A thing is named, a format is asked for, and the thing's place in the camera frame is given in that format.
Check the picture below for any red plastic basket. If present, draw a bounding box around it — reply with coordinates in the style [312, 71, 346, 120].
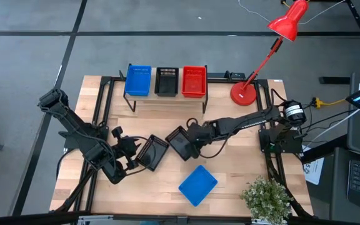
[181, 65, 208, 99]

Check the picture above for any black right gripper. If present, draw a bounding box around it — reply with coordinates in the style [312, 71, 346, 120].
[184, 121, 220, 159]

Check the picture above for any black bar on floor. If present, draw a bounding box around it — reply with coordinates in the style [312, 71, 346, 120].
[319, 76, 351, 84]

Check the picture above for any yellow power cable plug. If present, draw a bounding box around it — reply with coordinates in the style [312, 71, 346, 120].
[311, 97, 348, 109]

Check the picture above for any white printed paper sheet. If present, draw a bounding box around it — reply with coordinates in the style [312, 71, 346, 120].
[303, 156, 324, 186]

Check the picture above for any black plastic basket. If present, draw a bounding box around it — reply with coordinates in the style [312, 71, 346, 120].
[154, 66, 179, 98]
[135, 134, 170, 172]
[164, 125, 199, 162]

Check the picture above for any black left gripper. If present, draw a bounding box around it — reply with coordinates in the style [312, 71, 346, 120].
[111, 126, 143, 171]

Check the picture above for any wooden shelf with black legs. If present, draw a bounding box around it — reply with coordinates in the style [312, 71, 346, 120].
[122, 63, 209, 114]

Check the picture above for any small green potted plant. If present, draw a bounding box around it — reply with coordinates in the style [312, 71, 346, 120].
[241, 176, 293, 225]

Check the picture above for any red desk lamp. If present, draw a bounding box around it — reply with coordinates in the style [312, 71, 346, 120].
[229, 0, 309, 103]

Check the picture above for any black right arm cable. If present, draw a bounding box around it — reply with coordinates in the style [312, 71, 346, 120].
[198, 131, 234, 159]

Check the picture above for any blue plastic basket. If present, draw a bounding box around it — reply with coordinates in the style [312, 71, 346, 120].
[178, 164, 218, 208]
[124, 64, 153, 97]

